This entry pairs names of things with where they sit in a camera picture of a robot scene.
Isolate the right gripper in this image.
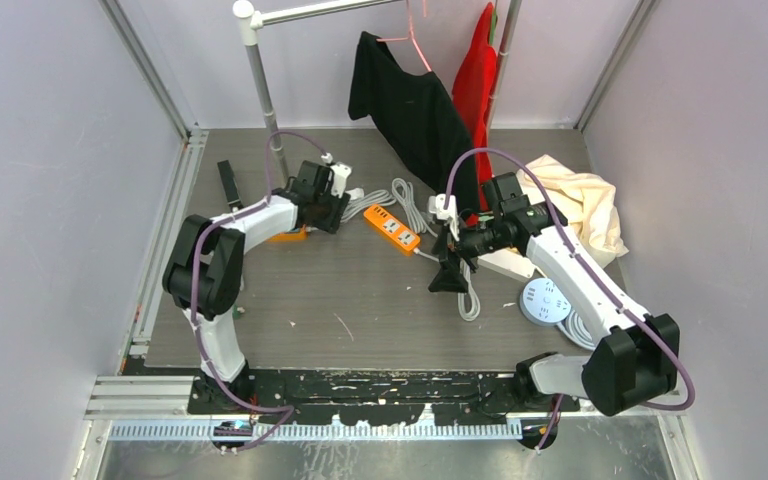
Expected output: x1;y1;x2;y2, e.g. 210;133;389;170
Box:
429;214;510;293

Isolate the white power strip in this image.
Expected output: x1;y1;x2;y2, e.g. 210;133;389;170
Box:
478;249;536;283

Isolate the orange power strip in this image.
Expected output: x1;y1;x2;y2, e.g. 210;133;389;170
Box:
268;226;309;243
363;204;420;256

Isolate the black power strip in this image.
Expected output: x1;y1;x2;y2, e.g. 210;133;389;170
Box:
217;160;244;212

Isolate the round blue socket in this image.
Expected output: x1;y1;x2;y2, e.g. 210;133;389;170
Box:
519;278;572;327

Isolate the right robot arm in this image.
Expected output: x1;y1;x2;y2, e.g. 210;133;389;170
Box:
428;173;682;416

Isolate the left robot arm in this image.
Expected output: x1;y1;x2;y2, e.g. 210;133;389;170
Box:
162;160;352;413

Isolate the black shirt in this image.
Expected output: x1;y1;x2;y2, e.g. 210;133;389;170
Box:
347;31;474;193

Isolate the cream cloth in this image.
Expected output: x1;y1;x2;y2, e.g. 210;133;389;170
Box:
516;155;628;267

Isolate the red garment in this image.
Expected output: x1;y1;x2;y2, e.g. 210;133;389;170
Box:
450;1;501;227

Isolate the pink hanger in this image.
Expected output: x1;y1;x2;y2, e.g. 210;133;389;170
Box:
377;0;433;72

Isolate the silver clothes rack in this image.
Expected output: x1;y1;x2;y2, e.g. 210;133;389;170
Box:
231;0;524;203

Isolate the grey coiled cable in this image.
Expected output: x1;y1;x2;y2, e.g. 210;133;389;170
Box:
413;248;483;324

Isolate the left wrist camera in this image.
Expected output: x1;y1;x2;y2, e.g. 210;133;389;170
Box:
321;152;352;198

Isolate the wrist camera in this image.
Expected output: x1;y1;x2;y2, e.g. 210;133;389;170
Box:
321;152;352;198
428;194;460;241

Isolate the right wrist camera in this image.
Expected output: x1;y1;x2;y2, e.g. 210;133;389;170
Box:
428;194;460;241

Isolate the orange strip grey cable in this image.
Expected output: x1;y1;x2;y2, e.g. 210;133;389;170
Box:
340;177;438;238

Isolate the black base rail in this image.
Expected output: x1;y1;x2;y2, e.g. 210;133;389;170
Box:
188;367;581;429

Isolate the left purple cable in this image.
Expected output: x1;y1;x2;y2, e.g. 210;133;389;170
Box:
188;130;332;453

